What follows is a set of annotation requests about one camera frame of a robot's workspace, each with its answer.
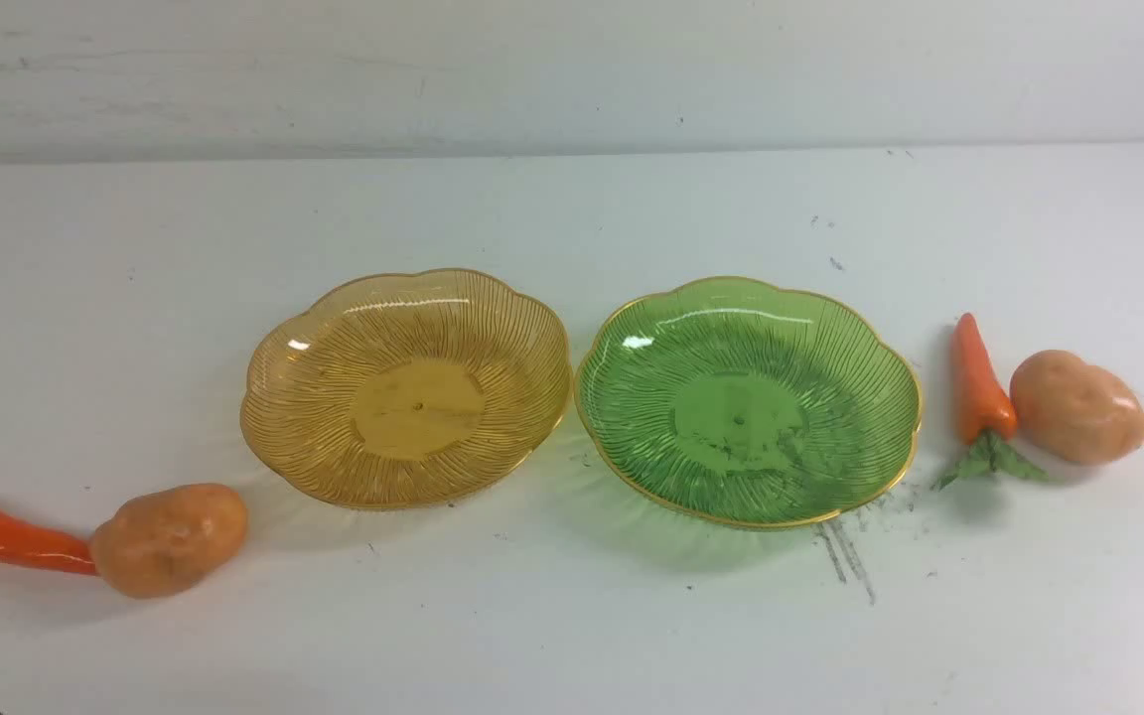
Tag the toy potato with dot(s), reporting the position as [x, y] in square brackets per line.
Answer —
[162, 544]
[1075, 410]

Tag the amber ribbed plastic plate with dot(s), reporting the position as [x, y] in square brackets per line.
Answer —
[404, 390]

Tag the green ribbed plastic plate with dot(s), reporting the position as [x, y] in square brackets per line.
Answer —
[749, 405]

